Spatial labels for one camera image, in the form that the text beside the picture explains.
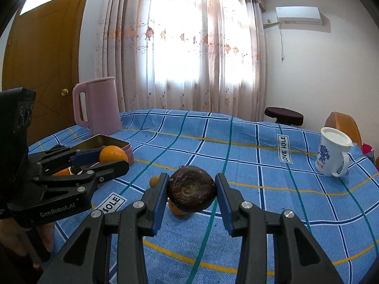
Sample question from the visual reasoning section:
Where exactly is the pink electric kettle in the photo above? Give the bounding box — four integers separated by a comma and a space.
73, 76, 122, 137

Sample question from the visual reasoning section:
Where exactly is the orange leather armchair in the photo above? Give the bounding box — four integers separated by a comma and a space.
324, 111, 363, 151

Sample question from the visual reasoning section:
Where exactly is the dark round wooden stool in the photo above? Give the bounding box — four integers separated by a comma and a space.
264, 107, 304, 126

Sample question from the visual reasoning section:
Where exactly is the blue checkered tablecloth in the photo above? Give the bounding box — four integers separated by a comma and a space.
28, 108, 379, 284

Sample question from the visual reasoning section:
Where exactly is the brown wooden door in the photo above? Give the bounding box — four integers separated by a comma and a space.
1, 0, 89, 145

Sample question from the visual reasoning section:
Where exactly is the white air conditioner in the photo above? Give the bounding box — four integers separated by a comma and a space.
275, 6, 322, 26

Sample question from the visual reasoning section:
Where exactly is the sheer floral curtain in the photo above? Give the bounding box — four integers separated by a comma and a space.
95, 0, 267, 122

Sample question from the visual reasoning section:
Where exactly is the dark brown passion fruit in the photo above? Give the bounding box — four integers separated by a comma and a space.
167, 166, 216, 213

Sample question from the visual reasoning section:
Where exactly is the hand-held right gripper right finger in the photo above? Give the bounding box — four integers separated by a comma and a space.
215, 172, 345, 284

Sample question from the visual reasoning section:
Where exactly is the white mug with blue print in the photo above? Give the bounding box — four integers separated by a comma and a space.
314, 127, 354, 177

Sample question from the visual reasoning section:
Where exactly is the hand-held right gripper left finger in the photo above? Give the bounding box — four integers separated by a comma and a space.
38, 173, 171, 284

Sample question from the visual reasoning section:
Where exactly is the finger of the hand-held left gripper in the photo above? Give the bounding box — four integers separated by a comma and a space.
28, 146, 103, 173
32, 160, 130, 190

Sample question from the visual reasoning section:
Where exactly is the pink metal tin box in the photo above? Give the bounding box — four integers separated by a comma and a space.
69, 134, 135, 166

